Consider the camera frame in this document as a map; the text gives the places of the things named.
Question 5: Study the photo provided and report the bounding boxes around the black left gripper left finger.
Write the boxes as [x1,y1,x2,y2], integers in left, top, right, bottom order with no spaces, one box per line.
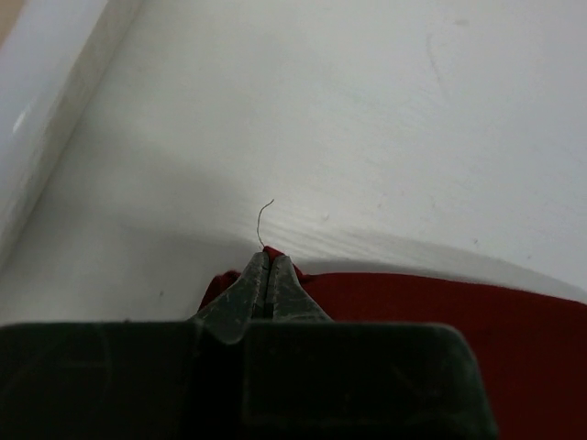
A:
[1,252,270,439]

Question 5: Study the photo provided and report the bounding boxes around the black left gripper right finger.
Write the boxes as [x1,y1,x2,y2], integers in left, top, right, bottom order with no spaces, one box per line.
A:
[242,256,498,439]

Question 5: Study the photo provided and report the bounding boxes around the dark red t shirt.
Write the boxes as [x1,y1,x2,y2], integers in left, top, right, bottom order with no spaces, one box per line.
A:
[190,247,586,439]

